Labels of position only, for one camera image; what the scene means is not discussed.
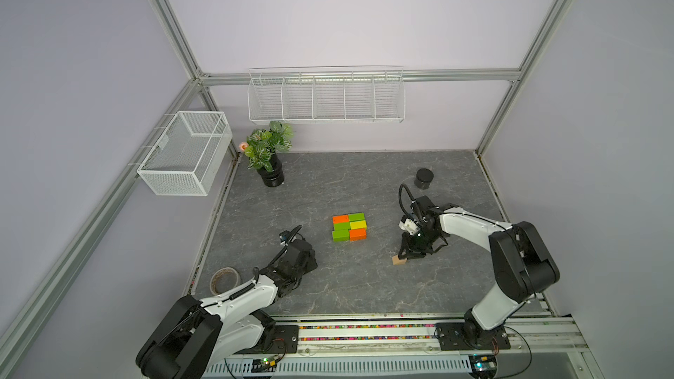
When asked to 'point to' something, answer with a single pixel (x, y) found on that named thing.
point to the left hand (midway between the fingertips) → (311, 258)
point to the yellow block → (358, 225)
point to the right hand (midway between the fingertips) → (402, 255)
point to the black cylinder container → (424, 177)
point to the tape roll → (224, 279)
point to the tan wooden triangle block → (396, 261)
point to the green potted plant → (261, 152)
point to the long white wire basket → (326, 95)
